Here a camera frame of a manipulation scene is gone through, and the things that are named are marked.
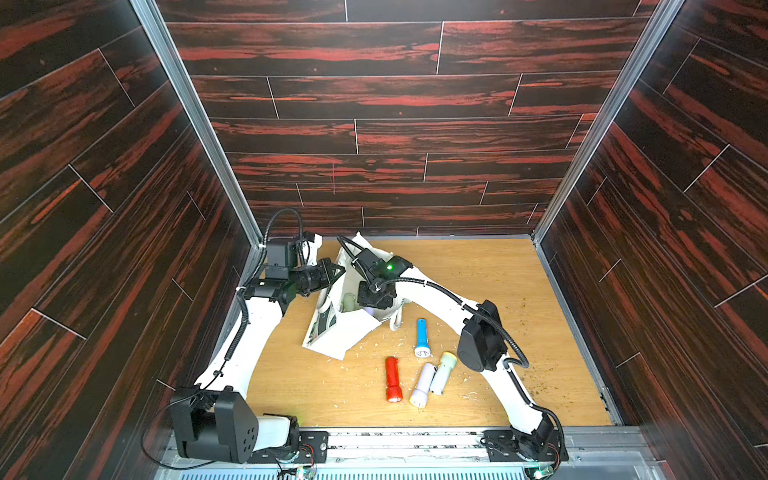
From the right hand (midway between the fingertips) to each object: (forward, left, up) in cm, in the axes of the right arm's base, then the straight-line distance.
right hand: (369, 298), depth 92 cm
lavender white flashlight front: (-27, -16, -7) cm, 32 cm away
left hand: (-2, +5, +17) cm, 18 cm away
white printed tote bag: (-16, +5, +13) cm, 21 cm away
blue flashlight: (-13, -17, -7) cm, 23 cm away
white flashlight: (-7, -4, +3) cm, 9 cm away
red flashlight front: (-26, -9, -7) cm, 28 cm away
